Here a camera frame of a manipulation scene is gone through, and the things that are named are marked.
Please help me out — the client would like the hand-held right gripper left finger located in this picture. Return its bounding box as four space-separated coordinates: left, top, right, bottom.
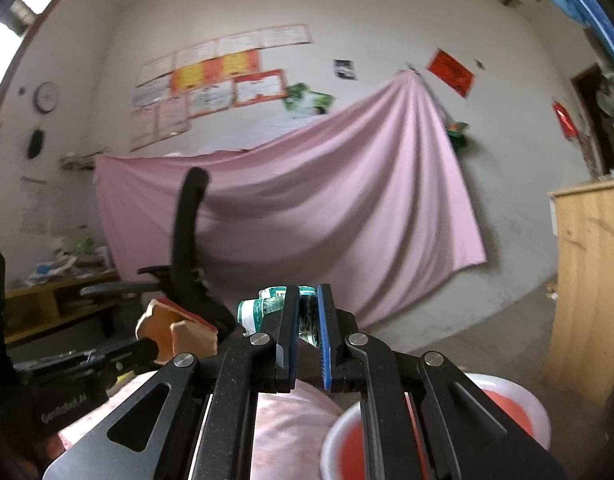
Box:
44 284 302 480

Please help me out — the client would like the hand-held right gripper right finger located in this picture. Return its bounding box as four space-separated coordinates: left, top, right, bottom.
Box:
317 283 568 480

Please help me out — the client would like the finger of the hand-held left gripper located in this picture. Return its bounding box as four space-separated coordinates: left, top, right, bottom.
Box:
89 337 160 378

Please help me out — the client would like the green blue carton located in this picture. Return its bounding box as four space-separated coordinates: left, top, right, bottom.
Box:
236 285 322 348

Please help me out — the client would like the white bin red liner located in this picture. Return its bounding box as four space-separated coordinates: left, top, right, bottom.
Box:
319 372 550 480

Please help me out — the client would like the yellow wooden low shelf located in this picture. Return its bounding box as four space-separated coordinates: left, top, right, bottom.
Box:
4 270 122 346

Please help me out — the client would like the pile of papers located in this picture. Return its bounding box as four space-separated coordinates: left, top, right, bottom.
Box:
27 235 112 281

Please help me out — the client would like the black office chair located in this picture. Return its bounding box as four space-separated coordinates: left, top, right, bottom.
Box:
79 166 238 346

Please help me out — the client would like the pink hanging cloth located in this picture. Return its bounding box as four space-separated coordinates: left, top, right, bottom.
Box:
93 71 488 328

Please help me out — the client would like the light wooden cabinet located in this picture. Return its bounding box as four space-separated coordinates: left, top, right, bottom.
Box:
547 177 614 411

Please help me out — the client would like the dark doorway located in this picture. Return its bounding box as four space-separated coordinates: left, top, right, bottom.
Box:
569 62 614 181

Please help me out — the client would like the window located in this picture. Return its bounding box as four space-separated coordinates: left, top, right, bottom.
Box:
0 0 82 96

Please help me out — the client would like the blue hanging cloth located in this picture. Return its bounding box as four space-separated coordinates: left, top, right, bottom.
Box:
532 0 614 76

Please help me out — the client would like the small wall shelf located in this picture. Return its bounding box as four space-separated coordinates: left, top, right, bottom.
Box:
59 150 108 168

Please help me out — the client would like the green wall poster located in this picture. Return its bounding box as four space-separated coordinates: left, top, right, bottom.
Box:
284 82 334 117

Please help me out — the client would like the green wall decoration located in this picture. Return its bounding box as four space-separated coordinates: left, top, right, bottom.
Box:
447 121 470 148

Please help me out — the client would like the group of wall certificates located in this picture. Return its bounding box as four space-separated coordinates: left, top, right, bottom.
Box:
129 24 314 153

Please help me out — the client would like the round wall clock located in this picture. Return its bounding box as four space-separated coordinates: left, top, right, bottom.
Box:
33 81 58 114

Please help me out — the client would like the red paper wall sign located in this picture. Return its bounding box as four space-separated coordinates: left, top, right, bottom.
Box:
427 49 475 98

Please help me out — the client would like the red hanging wall ornament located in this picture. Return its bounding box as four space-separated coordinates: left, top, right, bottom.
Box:
552 101 578 138

